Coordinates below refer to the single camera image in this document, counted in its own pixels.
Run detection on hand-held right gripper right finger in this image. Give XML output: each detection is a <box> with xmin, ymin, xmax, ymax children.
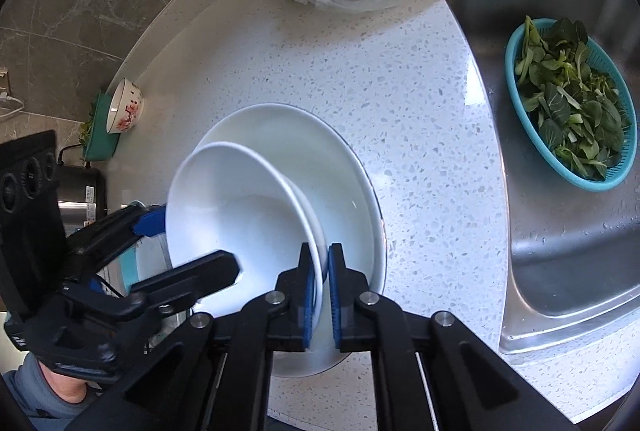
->
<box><xmin>327</xmin><ymin>242</ymin><xmax>576</xmax><ymax>431</ymax></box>

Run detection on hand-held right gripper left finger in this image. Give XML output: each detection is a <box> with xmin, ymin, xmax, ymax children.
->
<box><xmin>65</xmin><ymin>242</ymin><xmax>323</xmax><ymax>431</ymax></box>

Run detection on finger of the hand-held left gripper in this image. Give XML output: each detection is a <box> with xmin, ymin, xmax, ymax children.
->
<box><xmin>65</xmin><ymin>202</ymin><xmax>168</xmax><ymax>284</ymax></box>
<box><xmin>60</xmin><ymin>250</ymin><xmax>241</xmax><ymax>317</ymax></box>

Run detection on medium white bowl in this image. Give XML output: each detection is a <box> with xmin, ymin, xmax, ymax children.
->
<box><xmin>165</xmin><ymin>141</ymin><xmax>329</xmax><ymax>327</ymax></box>

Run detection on large white bowl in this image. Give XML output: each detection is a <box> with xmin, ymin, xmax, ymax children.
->
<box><xmin>192</xmin><ymin>103</ymin><xmax>388</xmax><ymax>378</ymax></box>

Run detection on person's left forearm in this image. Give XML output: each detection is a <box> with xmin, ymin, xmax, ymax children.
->
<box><xmin>0</xmin><ymin>353</ymin><xmax>98</xmax><ymax>431</ymax></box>

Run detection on person's left hand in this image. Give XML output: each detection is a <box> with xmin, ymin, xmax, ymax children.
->
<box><xmin>42</xmin><ymin>363</ymin><xmax>103</xmax><ymax>407</ymax></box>

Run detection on large teal floral plate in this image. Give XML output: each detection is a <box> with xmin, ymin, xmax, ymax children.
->
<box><xmin>122</xmin><ymin>200</ymin><xmax>193</xmax><ymax>352</ymax></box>

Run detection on steel rice cooker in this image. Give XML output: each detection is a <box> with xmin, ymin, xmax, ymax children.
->
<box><xmin>55</xmin><ymin>146</ymin><xmax>108</xmax><ymax>232</ymax></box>

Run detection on teal rectangular basket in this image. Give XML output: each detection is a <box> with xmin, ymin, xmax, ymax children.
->
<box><xmin>81</xmin><ymin>92</ymin><xmax>122</xmax><ymax>162</ymax></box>

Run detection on greens in rectangular basket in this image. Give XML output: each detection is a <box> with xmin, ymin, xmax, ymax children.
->
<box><xmin>79</xmin><ymin>98</ymin><xmax>101</xmax><ymax>146</ymax></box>

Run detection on red floral small bowl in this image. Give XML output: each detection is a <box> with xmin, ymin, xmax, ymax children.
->
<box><xmin>106</xmin><ymin>77</ymin><xmax>145</xmax><ymax>134</ymax></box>

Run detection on stainless steel sink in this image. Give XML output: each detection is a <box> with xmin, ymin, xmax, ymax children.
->
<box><xmin>440</xmin><ymin>0</ymin><xmax>640</xmax><ymax>354</ymax></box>

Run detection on teal oval colander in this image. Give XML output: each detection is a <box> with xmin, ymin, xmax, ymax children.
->
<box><xmin>504</xmin><ymin>18</ymin><xmax>638</xmax><ymax>192</ymax></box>

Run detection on leafy greens in colander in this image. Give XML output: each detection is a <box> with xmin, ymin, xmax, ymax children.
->
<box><xmin>515</xmin><ymin>16</ymin><xmax>632</xmax><ymax>182</ymax></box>

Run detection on white charger cable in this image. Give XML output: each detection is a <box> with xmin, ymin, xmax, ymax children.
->
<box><xmin>0</xmin><ymin>92</ymin><xmax>26</xmax><ymax>118</ymax></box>

